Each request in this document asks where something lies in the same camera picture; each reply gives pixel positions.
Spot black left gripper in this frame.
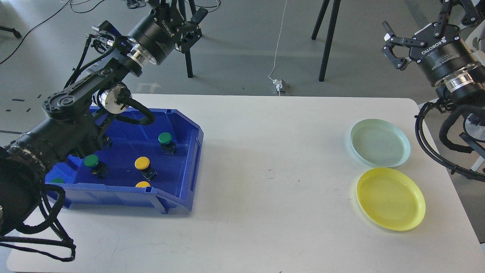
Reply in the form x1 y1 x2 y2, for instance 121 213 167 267
128 0 208 64

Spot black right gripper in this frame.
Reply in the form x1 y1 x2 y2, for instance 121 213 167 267
382 0 479 87

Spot yellow button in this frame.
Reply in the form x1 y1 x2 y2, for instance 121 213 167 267
135 181 151 188
135 157 158 181

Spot green button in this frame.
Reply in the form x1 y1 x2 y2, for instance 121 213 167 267
50 177 65 184
83 154 109 179
158 132 177 157

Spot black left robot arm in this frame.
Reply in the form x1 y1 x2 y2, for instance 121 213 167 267
1 0 208 262

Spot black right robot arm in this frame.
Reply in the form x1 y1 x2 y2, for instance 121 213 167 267
381 0 485 182

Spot light green plate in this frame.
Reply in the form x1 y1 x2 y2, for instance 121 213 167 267
349 119 411 168

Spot yellow plate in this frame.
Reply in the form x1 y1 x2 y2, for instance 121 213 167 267
355 167 426 231

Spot yellow button front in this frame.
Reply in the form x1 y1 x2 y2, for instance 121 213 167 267
135 181 151 188

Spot left black tripod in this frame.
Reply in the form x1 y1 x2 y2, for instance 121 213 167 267
169 0 202 78

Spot black tripod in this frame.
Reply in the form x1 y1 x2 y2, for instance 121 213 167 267
311 0 341 82
169 0 202 78

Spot right black tripod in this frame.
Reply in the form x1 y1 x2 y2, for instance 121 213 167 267
311 0 341 82

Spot blue plastic bin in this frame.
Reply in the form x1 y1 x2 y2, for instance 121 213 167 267
45 109 204 214

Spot black floor cables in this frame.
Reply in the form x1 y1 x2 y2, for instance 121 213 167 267
0 0 221 65

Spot white cable with plug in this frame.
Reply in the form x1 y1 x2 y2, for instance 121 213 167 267
268 0 293 95

